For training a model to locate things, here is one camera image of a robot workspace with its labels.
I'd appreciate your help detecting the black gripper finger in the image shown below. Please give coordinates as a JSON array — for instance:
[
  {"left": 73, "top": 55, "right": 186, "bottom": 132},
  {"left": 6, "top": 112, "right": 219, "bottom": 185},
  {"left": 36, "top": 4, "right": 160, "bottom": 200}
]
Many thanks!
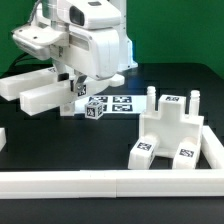
[
  {"left": 70, "top": 72, "right": 87, "bottom": 93},
  {"left": 54, "top": 61, "right": 69, "bottom": 82}
]

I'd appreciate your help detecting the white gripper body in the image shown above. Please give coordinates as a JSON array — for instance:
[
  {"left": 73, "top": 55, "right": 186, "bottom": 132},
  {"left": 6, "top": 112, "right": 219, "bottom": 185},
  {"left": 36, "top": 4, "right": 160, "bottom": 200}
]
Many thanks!
[{"left": 12, "top": 0, "right": 121, "bottom": 80}]

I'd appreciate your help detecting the white chair backrest frame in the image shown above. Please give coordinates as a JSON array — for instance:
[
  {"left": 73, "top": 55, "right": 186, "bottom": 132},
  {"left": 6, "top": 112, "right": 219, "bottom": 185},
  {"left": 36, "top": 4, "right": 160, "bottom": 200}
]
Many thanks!
[{"left": 0, "top": 67, "right": 125, "bottom": 116}]

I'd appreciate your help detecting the white chair seat part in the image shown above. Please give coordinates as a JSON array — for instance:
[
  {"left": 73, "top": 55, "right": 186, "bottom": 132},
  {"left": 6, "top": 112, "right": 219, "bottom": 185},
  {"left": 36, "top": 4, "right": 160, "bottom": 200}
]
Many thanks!
[{"left": 139, "top": 86, "right": 204, "bottom": 158}]

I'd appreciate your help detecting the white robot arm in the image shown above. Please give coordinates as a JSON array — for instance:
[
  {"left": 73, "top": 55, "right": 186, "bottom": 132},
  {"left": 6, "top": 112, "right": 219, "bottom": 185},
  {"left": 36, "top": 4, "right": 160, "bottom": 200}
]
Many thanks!
[{"left": 12, "top": 0, "right": 137, "bottom": 92}]

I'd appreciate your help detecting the white cube nut with marker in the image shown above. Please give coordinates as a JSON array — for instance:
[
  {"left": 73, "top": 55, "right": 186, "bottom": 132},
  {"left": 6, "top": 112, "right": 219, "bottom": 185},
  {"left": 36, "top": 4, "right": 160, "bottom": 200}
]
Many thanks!
[{"left": 85, "top": 100, "right": 103, "bottom": 120}]

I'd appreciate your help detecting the white marker base sheet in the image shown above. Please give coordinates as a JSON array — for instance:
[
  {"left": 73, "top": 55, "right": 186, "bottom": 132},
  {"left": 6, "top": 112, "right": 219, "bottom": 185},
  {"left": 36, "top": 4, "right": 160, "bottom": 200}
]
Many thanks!
[{"left": 75, "top": 95, "right": 146, "bottom": 114}]

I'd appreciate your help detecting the white U-shaped fence frame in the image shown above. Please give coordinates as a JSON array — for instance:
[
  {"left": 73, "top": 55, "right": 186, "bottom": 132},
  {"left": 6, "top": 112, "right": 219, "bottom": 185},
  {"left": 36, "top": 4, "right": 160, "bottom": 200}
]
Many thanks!
[{"left": 0, "top": 125, "right": 224, "bottom": 200}]

